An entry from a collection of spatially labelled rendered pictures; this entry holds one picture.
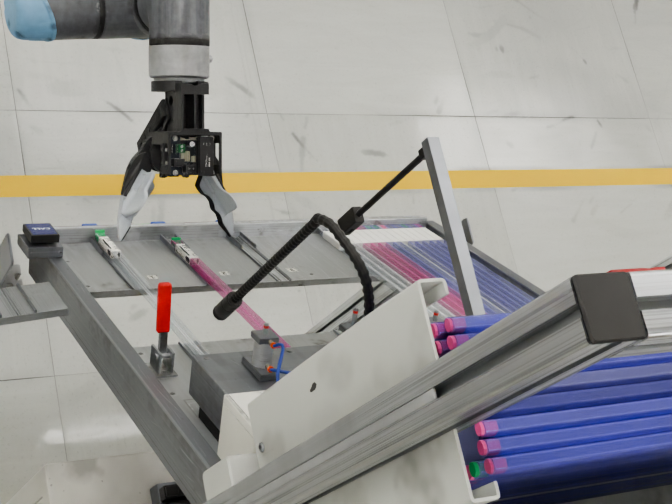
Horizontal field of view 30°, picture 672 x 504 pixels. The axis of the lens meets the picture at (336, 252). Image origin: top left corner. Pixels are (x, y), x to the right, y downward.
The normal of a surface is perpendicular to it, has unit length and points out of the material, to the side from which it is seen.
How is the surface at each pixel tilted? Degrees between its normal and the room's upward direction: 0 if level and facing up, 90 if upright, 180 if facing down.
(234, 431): 90
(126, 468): 0
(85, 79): 0
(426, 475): 90
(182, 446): 90
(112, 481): 0
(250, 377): 48
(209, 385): 90
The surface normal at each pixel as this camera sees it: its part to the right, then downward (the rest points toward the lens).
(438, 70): 0.43, -0.37
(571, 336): -0.88, 0.04
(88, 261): 0.13, -0.94
